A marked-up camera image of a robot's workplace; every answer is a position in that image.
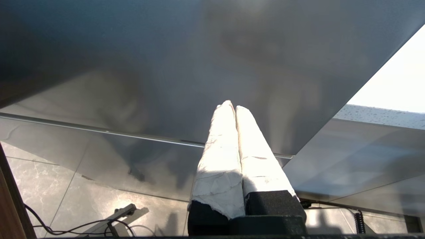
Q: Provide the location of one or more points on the grey steel appliance front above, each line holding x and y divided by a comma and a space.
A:
166, 66

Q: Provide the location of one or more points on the white tall cabinet side panel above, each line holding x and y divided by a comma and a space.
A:
398, 83

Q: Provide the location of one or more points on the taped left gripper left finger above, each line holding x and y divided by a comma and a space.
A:
219, 172

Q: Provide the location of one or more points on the grey base cabinet door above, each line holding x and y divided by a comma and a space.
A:
365, 159

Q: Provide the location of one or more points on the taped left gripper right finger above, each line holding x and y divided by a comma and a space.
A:
262, 172

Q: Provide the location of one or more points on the brown wooden furniture edge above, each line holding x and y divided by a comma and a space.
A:
10, 205

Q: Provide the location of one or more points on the grey metal stand foot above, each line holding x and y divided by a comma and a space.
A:
126, 209

